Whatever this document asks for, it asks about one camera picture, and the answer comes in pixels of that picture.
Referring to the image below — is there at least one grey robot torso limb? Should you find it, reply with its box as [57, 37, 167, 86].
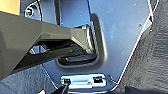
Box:
[0, 11, 98, 82]

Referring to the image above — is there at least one thin robot cable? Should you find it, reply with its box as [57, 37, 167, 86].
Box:
[39, 65, 122, 90]

